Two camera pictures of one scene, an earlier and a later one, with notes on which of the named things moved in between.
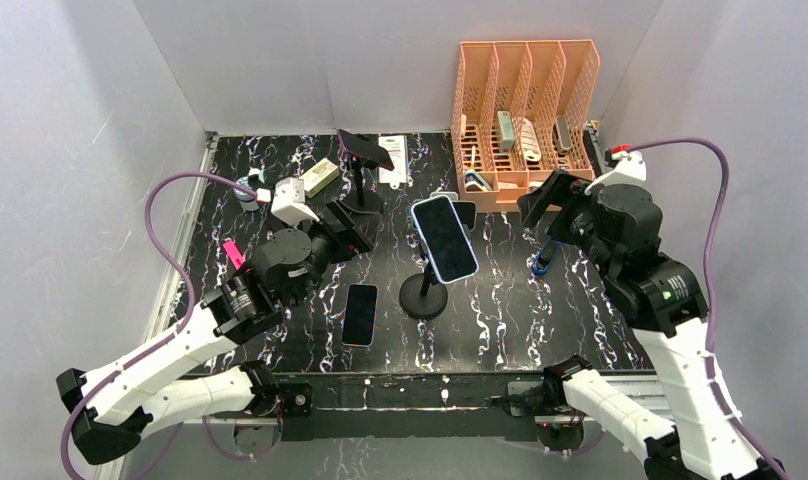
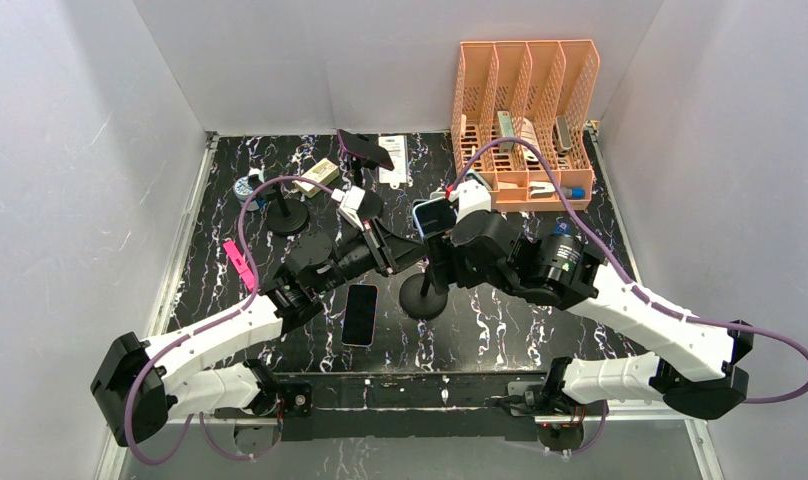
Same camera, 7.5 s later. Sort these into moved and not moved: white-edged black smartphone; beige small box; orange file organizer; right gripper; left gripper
Moved: left gripper; right gripper
Not moved: orange file organizer; white-edged black smartphone; beige small box
